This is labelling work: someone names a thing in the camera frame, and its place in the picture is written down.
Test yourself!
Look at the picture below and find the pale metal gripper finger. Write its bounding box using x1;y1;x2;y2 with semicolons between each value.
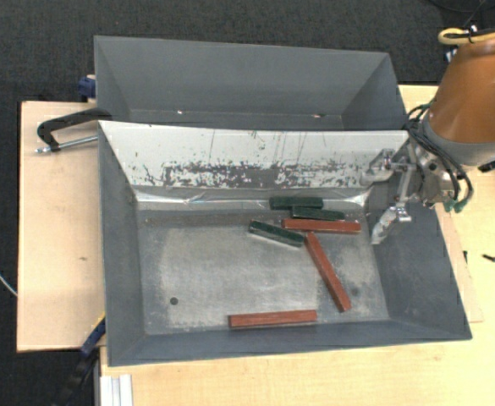
370;205;413;245
358;148;397;188

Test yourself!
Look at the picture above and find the red-brown flat block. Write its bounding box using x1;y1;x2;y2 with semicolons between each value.
228;309;319;330
304;231;353;314
281;217;362;235

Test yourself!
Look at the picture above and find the dark green flat block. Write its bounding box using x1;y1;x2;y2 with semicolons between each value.
291;206;347;222
248;220;306;249
268;195;325;211

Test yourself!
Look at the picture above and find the grey metal bin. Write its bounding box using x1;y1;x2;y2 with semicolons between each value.
92;35;473;367

